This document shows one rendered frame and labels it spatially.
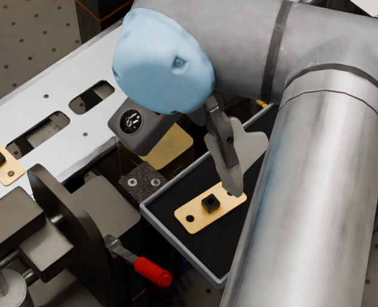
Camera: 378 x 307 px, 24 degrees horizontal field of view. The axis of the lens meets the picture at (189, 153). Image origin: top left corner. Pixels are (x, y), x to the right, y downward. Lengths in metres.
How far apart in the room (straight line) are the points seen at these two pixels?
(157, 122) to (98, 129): 0.51
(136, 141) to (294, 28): 0.25
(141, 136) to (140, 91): 0.18
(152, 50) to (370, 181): 0.18
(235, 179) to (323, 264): 0.42
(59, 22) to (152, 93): 1.22
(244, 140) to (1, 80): 0.95
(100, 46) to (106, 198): 0.33
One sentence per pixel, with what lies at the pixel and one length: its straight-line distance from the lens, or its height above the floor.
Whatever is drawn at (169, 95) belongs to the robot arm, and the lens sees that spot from 0.63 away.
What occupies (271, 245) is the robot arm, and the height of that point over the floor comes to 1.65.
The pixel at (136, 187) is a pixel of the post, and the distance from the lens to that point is 1.14.
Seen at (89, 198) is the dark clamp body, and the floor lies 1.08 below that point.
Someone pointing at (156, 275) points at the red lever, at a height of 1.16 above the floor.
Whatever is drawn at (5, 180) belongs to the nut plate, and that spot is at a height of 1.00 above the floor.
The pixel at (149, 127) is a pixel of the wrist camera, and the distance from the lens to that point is 0.81.
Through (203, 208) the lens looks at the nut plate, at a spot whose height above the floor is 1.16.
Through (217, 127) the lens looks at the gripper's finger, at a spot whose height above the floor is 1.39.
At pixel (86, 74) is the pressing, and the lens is 1.37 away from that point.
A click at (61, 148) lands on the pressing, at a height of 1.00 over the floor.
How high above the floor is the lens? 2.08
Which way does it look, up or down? 57 degrees down
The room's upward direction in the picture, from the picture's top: straight up
